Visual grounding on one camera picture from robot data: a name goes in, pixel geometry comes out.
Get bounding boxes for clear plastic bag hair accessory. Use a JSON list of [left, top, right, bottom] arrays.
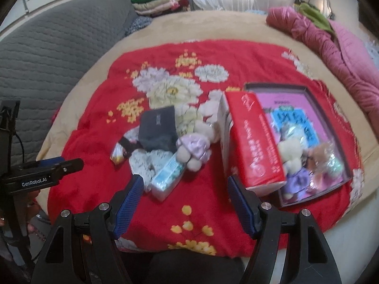
[[306, 161, 336, 191]]

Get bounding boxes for black cable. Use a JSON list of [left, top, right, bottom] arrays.
[[12, 130, 25, 166]]

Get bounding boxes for green cloth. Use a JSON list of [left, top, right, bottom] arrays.
[[293, 0, 335, 34]]

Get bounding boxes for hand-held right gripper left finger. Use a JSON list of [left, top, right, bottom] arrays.
[[31, 174, 144, 284]]

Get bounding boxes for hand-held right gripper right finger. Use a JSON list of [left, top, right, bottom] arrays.
[[226, 174, 342, 284]]

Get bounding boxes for red tissue pack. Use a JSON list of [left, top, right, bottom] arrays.
[[217, 91, 288, 197]]

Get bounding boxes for red floral blanket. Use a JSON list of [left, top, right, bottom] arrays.
[[47, 40, 366, 258]]

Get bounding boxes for dark shallow box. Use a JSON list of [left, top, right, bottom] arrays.
[[243, 82, 354, 208]]

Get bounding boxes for yellow and black small packet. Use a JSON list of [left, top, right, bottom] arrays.
[[110, 138, 140, 165]]

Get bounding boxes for beige bed sheet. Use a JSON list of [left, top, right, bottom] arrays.
[[38, 9, 379, 234]]

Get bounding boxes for small white tissue packet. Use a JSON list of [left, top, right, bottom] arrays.
[[150, 154, 186, 199]]

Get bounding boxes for pink quilt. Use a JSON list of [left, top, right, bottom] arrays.
[[266, 6, 379, 138]]

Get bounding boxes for green round ball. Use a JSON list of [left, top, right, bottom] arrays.
[[327, 157, 344, 178]]

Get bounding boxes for blue patterned cloth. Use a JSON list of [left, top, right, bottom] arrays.
[[124, 16, 153, 37]]

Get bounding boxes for pink and blue book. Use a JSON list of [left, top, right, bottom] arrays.
[[256, 92, 347, 202]]

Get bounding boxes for black pouch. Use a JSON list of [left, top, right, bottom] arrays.
[[139, 106, 178, 152]]

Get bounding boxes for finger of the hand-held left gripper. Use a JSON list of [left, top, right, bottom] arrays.
[[38, 156, 64, 169], [50, 158, 85, 178]]

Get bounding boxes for grey quilted headboard cushion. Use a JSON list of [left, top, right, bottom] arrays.
[[0, 0, 138, 166]]

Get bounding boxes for white plush bear purple dress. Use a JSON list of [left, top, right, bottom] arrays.
[[278, 123, 310, 200], [176, 121, 222, 172]]

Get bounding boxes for pile of folded clothes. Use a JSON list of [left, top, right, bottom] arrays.
[[132, 0, 194, 17]]

